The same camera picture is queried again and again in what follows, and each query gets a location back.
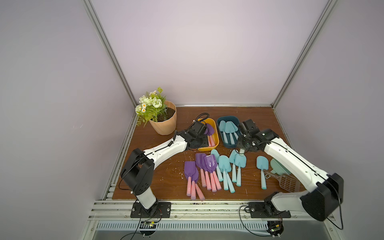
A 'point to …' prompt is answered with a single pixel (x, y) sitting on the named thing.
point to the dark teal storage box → (234, 119)
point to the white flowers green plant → (150, 106)
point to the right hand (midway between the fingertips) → (242, 138)
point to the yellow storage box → (211, 121)
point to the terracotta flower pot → (168, 127)
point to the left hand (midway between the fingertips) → (208, 141)
